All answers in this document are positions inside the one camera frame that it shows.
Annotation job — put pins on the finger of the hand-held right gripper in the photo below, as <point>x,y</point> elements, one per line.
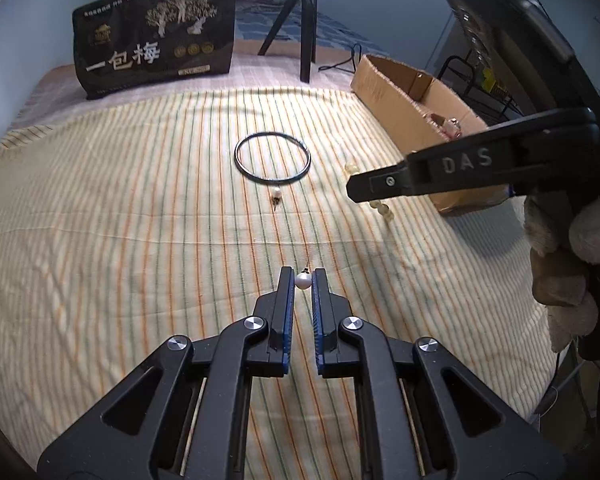
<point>460,162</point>

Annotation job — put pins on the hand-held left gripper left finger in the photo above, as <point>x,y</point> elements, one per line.
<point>286,310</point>

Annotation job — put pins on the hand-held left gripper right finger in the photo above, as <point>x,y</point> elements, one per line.
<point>320,310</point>

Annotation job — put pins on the pearl earring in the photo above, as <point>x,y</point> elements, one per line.
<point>277,194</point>
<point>302,281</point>

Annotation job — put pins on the cardboard box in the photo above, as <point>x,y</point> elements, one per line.
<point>390,90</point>

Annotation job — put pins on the person's right hand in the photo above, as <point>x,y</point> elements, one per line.
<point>560,280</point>

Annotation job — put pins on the yellow box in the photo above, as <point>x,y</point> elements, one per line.
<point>491,82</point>

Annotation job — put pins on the clothes rack with garments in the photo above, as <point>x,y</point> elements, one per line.
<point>460,75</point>

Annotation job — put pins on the black bangle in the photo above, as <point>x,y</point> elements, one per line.
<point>236,157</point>

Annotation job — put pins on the yellow striped cloth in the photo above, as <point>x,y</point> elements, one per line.
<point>130,260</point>

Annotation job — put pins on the blue patterned sheet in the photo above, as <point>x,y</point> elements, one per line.
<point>330,30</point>

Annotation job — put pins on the black tripod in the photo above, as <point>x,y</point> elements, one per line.
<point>307,25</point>

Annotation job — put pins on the black snack bag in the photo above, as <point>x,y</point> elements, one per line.
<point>155,40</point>

